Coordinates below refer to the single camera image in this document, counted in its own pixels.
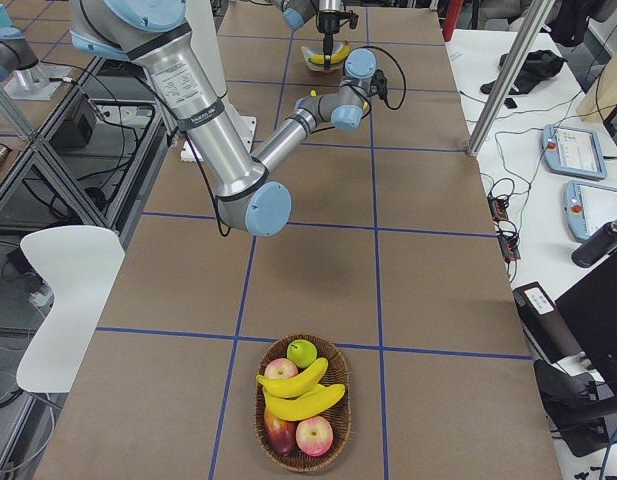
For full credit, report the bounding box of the pink apple front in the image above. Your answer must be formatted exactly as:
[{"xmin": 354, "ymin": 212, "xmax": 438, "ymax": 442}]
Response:
[{"xmin": 295, "ymin": 416, "xmax": 334, "ymax": 457}]

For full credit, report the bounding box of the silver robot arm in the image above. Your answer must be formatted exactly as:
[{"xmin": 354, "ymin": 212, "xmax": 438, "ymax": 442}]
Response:
[
  {"xmin": 69, "ymin": 1, "xmax": 376, "ymax": 236},
  {"xmin": 269, "ymin": 0, "xmax": 359, "ymax": 72}
]

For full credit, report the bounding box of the orange circuit board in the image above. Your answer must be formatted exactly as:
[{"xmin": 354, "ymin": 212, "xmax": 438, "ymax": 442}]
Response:
[{"xmin": 487, "ymin": 196, "xmax": 509, "ymax": 221}]

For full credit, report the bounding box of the green pear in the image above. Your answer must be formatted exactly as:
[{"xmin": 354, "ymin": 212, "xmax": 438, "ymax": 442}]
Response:
[{"xmin": 286, "ymin": 339, "xmax": 318, "ymax": 369}]

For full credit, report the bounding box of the black monitor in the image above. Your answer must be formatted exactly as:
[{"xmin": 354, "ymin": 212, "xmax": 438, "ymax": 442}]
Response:
[{"xmin": 556, "ymin": 250, "xmax": 617, "ymax": 389}]

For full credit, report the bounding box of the black bottle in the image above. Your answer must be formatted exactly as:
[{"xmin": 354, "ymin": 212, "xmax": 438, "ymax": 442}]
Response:
[{"xmin": 571, "ymin": 218, "xmax": 617, "ymax": 268}]

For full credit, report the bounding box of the lower teach pendant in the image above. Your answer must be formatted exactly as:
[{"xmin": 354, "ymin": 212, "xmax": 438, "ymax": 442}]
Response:
[{"xmin": 564, "ymin": 180, "xmax": 617, "ymax": 243}]

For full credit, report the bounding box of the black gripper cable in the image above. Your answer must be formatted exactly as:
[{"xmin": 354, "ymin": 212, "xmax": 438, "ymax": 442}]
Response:
[{"xmin": 362, "ymin": 45, "xmax": 407, "ymax": 111}]

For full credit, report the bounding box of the black box with label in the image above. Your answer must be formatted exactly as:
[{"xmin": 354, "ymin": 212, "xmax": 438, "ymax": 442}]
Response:
[{"xmin": 513, "ymin": 282, "xmax": 583, "ymax": 363}]

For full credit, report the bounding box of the red mango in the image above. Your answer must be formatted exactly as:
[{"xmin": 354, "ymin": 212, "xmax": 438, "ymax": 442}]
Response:
[{"xmin": 263, "ymin": 408, "xmax": 297, "ymax": 456}]

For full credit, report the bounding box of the pink apple back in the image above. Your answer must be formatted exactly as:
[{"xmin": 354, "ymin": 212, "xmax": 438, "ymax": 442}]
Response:
[{"xmin": 264, "ymin": 357, "xmax": 299, "ymax": 379}]

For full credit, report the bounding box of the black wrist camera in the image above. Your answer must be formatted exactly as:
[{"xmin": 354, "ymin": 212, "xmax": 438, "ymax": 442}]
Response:
[{"xmin": 371, "ymin": 69, "xmax": 388, "ymax": 104}]

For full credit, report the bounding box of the teach pendant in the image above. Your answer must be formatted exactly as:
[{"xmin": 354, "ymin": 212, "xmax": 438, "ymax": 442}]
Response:
[
  {"xmin": 564, "ymin": 180, "xmax": 617, "ymax": 243},
  {"xmin": 541, "ymin": 124, "xmax": 607, "ymax": 181}
]

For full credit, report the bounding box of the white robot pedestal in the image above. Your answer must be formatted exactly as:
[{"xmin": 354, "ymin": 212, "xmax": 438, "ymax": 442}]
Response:
[{"xmin": 185, "ymin": 0, "xmax": 257, "ymax": 150}]

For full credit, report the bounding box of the woven wicker basket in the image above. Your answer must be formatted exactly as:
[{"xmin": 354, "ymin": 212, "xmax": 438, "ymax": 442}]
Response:
[{"xmin": 255, "ymin": 333, "xmax": 352, "ymax": 473}]

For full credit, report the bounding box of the aluminium frame post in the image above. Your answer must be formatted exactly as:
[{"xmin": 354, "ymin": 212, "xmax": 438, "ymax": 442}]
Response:
[{"xmin": 466, "ymin": 0, "xmax": 555, "ymax": 158}]

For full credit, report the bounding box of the upper teach pendant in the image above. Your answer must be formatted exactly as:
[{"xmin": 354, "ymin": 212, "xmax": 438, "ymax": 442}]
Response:
[{"xmin": 541, "ymin": 124, "xmax": 607, "ymax": 181}]

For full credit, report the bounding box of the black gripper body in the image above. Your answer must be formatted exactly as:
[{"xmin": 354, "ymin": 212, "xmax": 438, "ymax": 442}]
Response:
[{"xmin": 317, "ymin": 10, "xmax": 359, "ymax": 34}]

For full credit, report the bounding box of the white chair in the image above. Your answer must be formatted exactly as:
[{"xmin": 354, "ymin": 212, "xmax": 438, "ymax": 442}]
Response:
[{"xmin": 16, "ymin": 225, "xmax": 125, "ymax": 394}]

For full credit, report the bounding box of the pink apple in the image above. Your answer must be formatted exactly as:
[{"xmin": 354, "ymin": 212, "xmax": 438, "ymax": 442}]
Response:
[
  {"xmin": 295, "ymin": 416, "xmax": 334, "ymax": 457},
  {"xmin": 264, "ymin": 357, "xmax": 299, "ymax": 379}
]

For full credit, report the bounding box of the black cloth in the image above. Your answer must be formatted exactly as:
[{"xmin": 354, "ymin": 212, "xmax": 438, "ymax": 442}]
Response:
[{"xmin": 508, "ymin": 50, "xmax": 567, "ymax": 95}]

